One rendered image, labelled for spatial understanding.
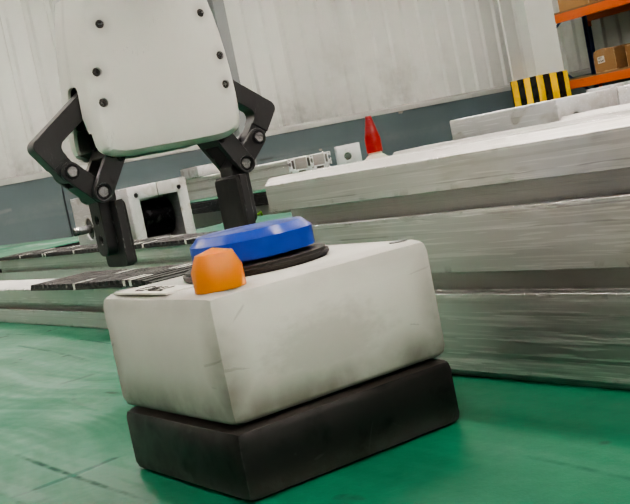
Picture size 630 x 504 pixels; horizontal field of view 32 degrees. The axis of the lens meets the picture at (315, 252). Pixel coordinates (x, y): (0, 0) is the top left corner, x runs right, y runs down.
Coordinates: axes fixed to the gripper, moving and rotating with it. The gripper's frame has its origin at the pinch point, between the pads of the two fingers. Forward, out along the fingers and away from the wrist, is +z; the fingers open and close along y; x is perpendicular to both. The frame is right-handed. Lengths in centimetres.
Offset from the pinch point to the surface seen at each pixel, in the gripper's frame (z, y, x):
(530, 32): -60, -580, -541
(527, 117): -2.8, -14.1, 17.2
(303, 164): 0, -172, -251
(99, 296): 3.7, 1.9, -10.8
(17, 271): 5, -18, -90
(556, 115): -2.6, -14.1, 19.4
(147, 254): 3.7, -17.1, -43.9
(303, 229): -0.9, 12.0, 33.3
